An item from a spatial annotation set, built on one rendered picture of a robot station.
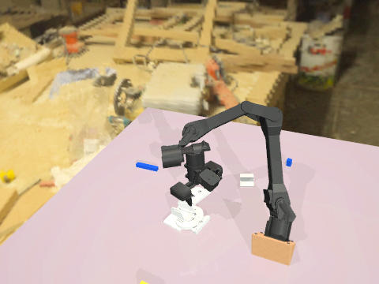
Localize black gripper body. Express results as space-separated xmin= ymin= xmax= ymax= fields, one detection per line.
xmin=170 ymin=161 xmax=223 ymax=201

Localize small blue block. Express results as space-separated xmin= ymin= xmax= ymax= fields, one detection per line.
xmin=286 ymin=158 xmax=292 ymax=167

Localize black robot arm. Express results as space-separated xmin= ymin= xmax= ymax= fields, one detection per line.
xmin=161 ymin=101 xmax=296 ymax=242

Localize blue rectangular bar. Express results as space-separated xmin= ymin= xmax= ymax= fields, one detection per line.
xmin=136 ymin=162 xmax=159 ymax=171

